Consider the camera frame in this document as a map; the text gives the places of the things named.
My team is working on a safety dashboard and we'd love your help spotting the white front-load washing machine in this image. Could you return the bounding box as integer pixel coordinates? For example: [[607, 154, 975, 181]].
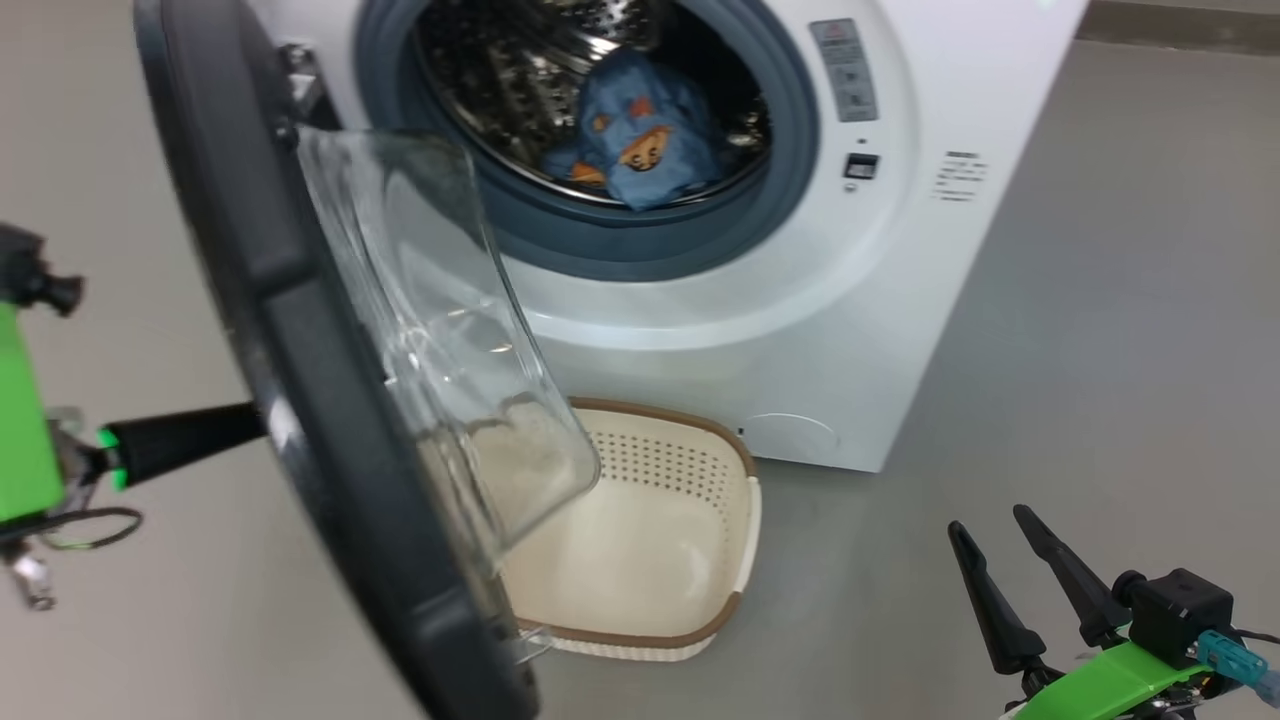
[[245, 0, 1091, 473]]

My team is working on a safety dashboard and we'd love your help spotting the black round glass machine door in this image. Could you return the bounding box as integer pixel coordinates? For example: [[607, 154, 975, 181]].
[[133, 0, 603, 720]]

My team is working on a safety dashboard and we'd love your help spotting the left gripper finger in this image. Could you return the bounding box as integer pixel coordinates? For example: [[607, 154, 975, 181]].
[[100, 402, 267, 491]]

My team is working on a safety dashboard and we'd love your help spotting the teal plug camera cable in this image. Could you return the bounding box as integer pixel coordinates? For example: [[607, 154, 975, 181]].
[[1195, 630, 1280, 706]]

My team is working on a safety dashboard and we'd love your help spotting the round white filter cover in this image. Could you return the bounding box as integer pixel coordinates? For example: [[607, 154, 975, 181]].
[[745, 412, 839, 463]]

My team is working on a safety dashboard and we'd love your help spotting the metal door hinge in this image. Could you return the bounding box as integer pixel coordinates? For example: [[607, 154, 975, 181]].
[[280, 42, 336, 131]]

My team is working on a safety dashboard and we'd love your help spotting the perforated steel drum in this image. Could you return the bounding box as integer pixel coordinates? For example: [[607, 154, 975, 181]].
[[415, 0, 771, 206]]

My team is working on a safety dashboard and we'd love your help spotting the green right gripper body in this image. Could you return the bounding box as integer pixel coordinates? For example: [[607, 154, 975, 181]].
[[1012, 642, 1212, 720]]

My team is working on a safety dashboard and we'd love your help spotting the cream perforated laundry basket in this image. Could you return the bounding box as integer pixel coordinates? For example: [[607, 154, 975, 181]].
[[500, 397, 763, 663]]

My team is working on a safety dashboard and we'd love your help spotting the blue bear print garment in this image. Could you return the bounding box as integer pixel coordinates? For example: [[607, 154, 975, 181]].
[[575, 48, 723, 213], [545, 140, 611, 189]]

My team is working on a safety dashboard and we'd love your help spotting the grey rubber door gasket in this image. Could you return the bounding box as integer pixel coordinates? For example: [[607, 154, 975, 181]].
[[355, 0, 821, 283]]

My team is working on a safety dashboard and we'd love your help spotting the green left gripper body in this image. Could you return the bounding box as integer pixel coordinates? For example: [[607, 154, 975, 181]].
[[0, 300, 102, 523]]

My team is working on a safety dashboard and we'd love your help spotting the grey instruction sticker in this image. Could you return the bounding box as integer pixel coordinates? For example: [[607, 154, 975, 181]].
[[808, 18, 881, 123]]

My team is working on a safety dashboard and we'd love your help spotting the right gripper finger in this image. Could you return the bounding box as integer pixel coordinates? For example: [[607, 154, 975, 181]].
[[948, 520, 1047, 677], [1013, 505, 1132, 648]]

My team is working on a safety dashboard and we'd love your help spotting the small black text label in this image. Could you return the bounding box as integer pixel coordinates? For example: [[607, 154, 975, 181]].
[[935, 150, 991, 204]]

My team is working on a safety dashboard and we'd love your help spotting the thin black left gripper cable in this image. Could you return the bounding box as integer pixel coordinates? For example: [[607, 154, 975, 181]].
[[0, 507, 143, 553]]

